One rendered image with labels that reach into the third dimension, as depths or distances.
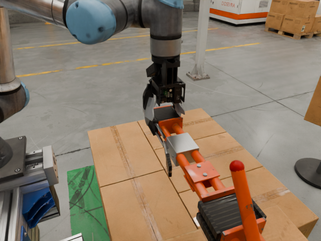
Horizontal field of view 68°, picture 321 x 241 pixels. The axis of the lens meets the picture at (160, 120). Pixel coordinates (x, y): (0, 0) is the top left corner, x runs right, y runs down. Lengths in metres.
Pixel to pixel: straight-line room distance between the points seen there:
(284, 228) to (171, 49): 0.49
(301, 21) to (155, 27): 7.03
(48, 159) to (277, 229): 0.78
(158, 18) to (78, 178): 1.94
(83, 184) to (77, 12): 1.91
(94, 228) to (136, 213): 0.70
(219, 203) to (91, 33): 0.38
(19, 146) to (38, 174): 0.13
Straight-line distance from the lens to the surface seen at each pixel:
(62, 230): 2.02
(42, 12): 0.53
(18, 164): 0.94
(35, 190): 1.02
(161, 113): 0.70
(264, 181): 1.56
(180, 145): 0.59
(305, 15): 7.56
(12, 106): 0.96
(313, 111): 2.07
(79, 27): 0.47
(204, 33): 4.04
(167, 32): 0.56
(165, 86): 0.58
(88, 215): 2.03
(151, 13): 0.56
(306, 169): 2.62
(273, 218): 0.68
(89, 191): 2.19
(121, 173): 1.50
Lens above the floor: 1.60
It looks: 33 degrees down
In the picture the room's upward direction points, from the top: straight up
